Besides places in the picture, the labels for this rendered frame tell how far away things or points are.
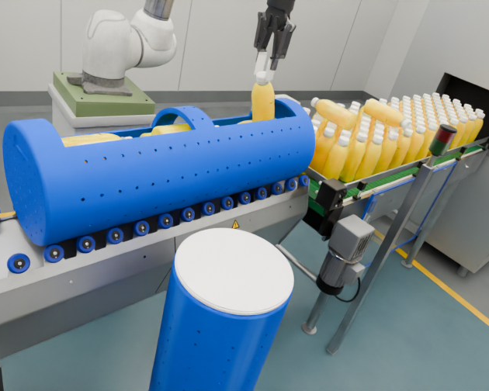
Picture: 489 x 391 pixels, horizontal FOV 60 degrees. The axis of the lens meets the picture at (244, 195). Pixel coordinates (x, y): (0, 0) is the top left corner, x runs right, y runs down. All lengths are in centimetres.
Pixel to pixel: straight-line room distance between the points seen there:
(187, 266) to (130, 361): 115
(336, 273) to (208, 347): 85
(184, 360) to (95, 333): 114
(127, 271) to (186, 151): 36
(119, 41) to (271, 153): 71
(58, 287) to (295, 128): 81
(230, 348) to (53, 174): 51
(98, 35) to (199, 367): 115
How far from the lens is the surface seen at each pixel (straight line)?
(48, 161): 94
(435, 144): 168
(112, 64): 167
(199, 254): 98
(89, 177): 96
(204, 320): 91
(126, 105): 166
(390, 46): 631
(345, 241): 162
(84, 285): 114
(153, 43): 176
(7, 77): 401
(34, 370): 205
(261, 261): 101
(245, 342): 96
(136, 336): 213
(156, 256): 121
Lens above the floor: 167
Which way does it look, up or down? 31 degrees down
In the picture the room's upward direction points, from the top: 15 degrees clockwise
